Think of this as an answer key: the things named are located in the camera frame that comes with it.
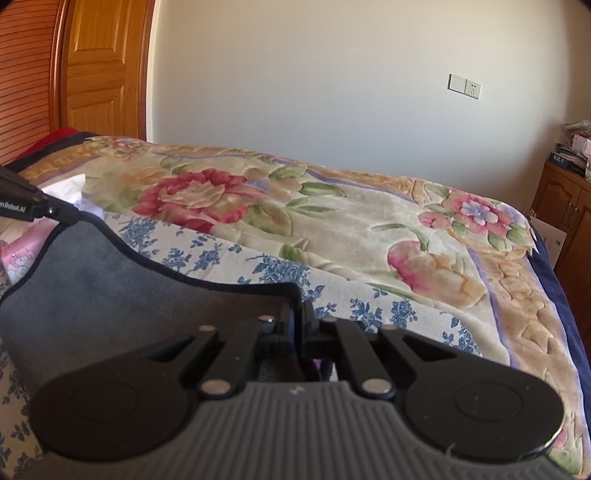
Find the louvered wooden wardrobe door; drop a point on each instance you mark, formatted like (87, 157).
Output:
(25, 78)

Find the floral plush blanket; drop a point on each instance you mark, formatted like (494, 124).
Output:
(351, 221)

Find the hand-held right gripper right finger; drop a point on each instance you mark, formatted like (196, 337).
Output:
(319, 340)

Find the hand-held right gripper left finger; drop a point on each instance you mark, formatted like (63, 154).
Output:
(282, 342)

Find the pink box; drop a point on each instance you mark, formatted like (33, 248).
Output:
(582, 144)

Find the white cloth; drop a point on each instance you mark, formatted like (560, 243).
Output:
(69, 191)

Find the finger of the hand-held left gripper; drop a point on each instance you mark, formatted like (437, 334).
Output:
(59, 210)

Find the stack of books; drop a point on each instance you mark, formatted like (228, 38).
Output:
(570, 159)

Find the blue floral bed sheet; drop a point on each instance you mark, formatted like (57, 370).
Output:
(258, 267)

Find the white wall switch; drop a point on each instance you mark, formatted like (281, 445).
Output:
(456, 83)

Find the white wall socket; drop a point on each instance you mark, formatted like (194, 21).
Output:
(473, 89)

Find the pink printed cloth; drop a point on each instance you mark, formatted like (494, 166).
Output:
(23, 256)

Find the white cardboard box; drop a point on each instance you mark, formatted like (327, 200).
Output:
(549, 240)

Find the dark blue blanket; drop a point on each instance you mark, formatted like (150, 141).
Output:
(570, 318)

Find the red cloth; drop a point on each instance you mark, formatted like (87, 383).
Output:
(55, 140)

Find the wooden cabinet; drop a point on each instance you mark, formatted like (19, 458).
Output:
(570, 221)

